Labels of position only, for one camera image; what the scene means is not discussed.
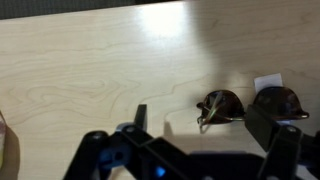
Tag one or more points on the dark sunglasses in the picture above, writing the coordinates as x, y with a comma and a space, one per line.
226, 103

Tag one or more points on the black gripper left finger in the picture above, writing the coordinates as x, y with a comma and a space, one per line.
140, 116

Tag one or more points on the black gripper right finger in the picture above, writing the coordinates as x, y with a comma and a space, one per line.
280, 146

